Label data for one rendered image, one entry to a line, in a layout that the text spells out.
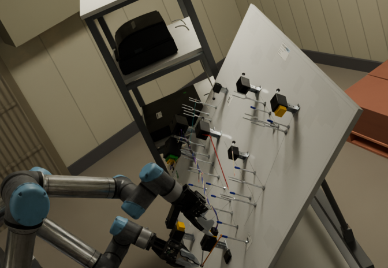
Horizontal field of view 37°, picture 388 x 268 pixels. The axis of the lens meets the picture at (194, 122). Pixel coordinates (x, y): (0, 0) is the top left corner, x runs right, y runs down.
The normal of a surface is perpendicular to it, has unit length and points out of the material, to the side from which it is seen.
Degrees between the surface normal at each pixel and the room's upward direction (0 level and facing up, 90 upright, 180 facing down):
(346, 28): 90
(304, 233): 0
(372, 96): 0
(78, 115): 90
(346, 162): 0
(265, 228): 45
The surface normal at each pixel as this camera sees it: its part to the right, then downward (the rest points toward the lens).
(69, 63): 0.56, 0.22
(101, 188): 0.55, -0.10
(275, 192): -0.90, -0.29
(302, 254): -0.36, -0.81
